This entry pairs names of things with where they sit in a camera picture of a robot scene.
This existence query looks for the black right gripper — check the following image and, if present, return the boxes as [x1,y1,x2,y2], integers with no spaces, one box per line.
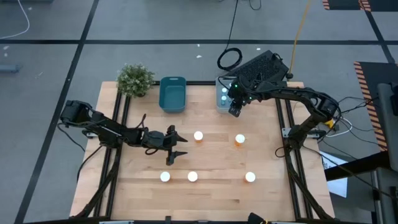
[228,73,261,118]

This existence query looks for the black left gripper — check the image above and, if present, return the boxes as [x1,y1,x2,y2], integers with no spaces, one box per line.
[141,124,188,166]

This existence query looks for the grey translucent plastic bin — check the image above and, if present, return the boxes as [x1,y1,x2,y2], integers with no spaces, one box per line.
[215,76,243,114]

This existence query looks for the teal plastic bin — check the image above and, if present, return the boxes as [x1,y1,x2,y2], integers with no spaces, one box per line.
[159,76,187,114]

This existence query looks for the small green potted plant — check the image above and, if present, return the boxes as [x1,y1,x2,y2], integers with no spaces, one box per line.
[116,63,155,99]

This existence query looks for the person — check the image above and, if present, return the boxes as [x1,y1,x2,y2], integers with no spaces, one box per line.
[248,212,272,224]

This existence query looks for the white paper sheet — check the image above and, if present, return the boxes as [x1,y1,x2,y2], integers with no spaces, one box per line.
[319,151,349,198]

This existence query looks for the dark diagonal beam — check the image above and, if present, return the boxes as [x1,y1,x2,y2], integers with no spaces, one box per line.
[324,151,391,182]

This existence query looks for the large hazard-striped black mat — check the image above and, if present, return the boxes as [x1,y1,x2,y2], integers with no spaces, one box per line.
[353,61,398,152]

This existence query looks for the small hazard-striped black mat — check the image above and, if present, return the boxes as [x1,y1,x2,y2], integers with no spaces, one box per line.
[322,0,398,12]

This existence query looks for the grey cabinet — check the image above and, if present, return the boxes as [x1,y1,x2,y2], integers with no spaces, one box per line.
[377,82,398,172]

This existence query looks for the grey-blue floor object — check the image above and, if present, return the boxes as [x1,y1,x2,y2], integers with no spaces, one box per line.
[0,64,21,75]

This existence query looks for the black aluminium table frame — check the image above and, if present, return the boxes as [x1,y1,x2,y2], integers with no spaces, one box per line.
[70,80,336,224]

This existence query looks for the black coiled cable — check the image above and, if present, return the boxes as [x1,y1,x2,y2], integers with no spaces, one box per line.
[216,0,243,72]

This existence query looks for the yellow cable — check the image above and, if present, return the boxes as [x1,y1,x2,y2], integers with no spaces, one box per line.
[287,0,313,78]

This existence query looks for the white cable loop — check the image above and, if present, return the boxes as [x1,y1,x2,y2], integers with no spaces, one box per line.
[325,117,354,138]

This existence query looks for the white floor cable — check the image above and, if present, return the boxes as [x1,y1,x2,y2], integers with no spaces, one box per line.
[0,0,30,40]

